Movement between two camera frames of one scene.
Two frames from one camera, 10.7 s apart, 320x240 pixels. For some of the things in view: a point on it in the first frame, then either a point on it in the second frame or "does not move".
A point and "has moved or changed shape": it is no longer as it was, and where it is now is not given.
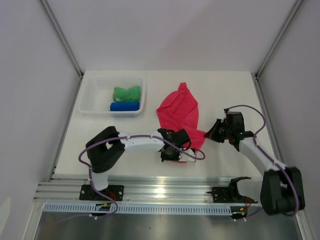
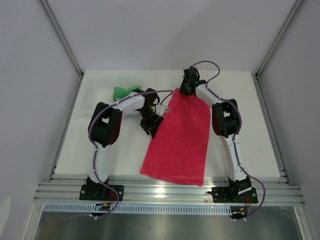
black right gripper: [212, 133] → [181, 89]
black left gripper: [164, 157] → [151, 127]
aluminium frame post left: [51, 17] does not move
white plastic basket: [98, 93] does not move
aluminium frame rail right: [268, 120] does not move
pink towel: [179, 111] has moved or changed shape
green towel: [132, 94] does not move
